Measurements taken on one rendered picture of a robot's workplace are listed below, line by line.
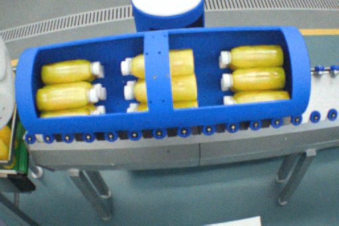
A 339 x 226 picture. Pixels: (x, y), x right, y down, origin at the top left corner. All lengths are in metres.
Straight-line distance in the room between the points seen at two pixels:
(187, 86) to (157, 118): 0.12
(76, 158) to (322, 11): 2.38
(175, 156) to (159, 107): 0.29
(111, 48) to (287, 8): 2.02
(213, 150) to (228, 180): 0.91
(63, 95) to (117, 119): 0.18
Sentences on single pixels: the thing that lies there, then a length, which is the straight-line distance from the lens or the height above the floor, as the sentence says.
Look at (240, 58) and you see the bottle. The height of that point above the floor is 1.12.
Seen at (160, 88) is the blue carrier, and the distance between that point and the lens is 1.09.
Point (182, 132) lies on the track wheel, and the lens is 1.28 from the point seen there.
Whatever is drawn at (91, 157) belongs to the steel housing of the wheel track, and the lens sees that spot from 1.39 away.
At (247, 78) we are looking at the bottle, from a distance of 1.24.
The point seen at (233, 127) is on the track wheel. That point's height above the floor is 0.97.
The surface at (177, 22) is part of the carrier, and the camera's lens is 1.52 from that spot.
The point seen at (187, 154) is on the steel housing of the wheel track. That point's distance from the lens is 1.36.
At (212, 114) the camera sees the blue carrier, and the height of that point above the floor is 1.10.
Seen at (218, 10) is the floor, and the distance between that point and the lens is 3.00.
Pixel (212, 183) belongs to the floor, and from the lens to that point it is 2.24.
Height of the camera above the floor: 2.07
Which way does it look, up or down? 56 degrees down
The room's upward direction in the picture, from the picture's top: 7 degrees counter-clockwise
